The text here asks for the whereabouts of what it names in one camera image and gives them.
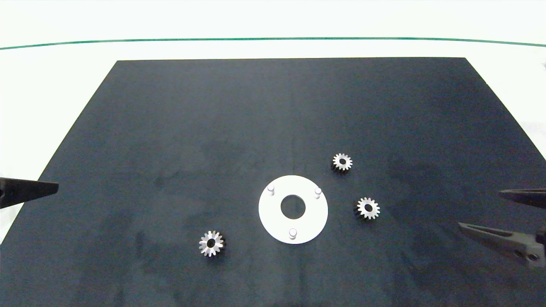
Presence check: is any small steel planetary gear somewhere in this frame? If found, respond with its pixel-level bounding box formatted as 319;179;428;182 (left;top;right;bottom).
332;153;353;172
198;230;225;258
357;197;381;220

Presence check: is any round white pin plate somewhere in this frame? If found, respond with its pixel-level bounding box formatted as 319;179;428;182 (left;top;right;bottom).
258;175;329;245

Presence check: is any dark rectangular mat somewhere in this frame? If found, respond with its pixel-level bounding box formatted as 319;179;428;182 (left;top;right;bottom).
0;57;546;307

